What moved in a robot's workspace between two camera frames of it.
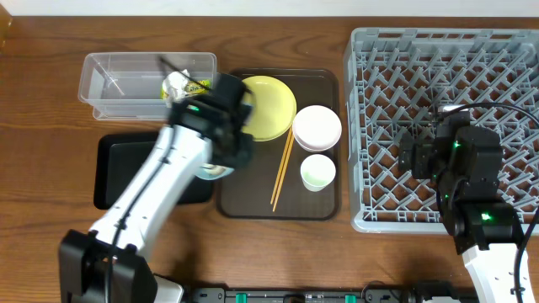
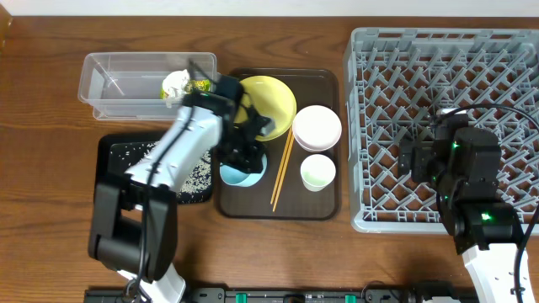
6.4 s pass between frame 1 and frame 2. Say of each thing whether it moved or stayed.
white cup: stayed
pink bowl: stayed
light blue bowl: moved
